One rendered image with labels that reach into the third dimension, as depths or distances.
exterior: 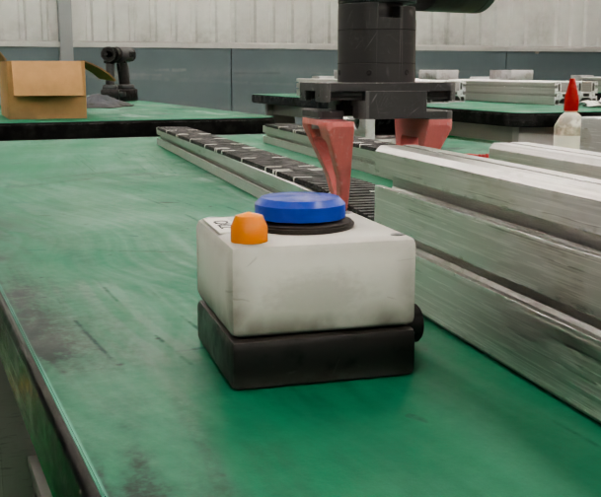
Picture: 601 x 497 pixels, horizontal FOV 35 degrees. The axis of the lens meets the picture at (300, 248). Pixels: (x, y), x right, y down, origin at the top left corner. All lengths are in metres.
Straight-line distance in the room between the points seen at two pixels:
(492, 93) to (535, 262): 3.59
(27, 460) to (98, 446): 1.51
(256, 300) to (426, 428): 0.08
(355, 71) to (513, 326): 0.32
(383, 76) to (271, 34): 11.59
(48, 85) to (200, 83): 9.35
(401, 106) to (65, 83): 1.98
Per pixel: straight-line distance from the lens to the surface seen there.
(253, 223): 0.38
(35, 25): 11.53
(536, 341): 0.40
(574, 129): 1.19
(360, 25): 0.70
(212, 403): 0.38
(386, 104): 0.69
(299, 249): 0.39
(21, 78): 2.61
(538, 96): 3.72
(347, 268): 0.39
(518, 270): 0.41
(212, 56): 11.97
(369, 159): 1.21
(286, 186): 0.87
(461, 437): 0.35
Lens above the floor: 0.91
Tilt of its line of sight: 11 degrees down
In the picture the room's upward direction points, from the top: straight up
